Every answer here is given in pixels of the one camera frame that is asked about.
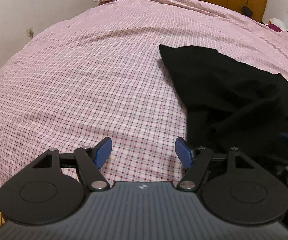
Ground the white pillow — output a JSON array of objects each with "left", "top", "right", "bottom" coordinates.
[{"left": 268, "top": 18, "right": 288, "bottom": 31}]

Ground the purple cloth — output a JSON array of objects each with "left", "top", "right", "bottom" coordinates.
[{"left": 266, "top": 24, "right": 283, "bottom": 33}]

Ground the pink checked bed duvet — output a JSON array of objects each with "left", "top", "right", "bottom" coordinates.
[{"left": 0, "top": 0, "right": 288, "bottom": 187}]

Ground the wall power socket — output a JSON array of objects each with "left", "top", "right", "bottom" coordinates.
[{"left": 26, "top": 27, "right": 34, "bottom": 39}]

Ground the black knit cardigan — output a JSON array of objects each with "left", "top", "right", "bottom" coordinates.
[{"left": 159, "top": 44, "right": 288, "bottom": 235}]

